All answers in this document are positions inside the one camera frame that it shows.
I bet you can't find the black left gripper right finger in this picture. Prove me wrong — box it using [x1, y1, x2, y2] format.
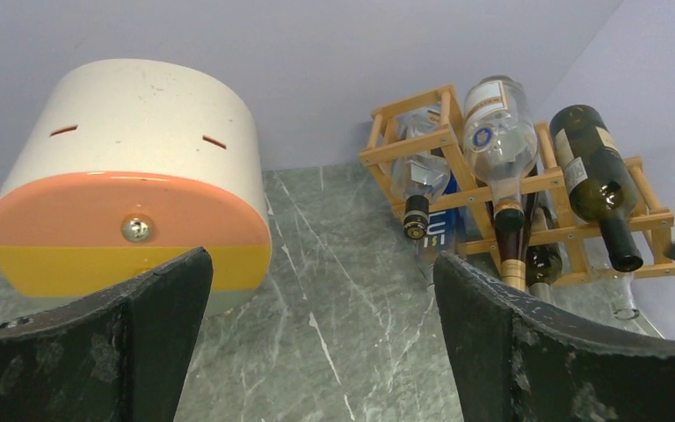
[433, 252, 675, 421]

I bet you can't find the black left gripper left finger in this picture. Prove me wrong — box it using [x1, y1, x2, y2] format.
[0, 247, 214, 421]

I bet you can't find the dark green wine bottle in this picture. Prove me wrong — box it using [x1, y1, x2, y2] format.
[549, 105, 643, 273]

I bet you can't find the large clear glass bottle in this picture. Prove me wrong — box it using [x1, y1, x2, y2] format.
[461, 75, 539, 232]

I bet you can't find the dark bottle gold foil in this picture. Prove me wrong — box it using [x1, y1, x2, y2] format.
[495, 192, 539, 292]

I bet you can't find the blue labelled clear bottle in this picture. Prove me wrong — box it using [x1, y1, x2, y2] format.
[416, 174, 468, 289]

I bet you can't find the clear bottle black cap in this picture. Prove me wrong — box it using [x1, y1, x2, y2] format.
[391, 105, 451, 240]

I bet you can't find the wooden wine rack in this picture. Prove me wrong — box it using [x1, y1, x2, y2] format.
[359, 84, 675, 286]

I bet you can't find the white orange yellow bread box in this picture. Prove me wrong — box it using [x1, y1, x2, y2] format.
[0, 58, 272, 316]

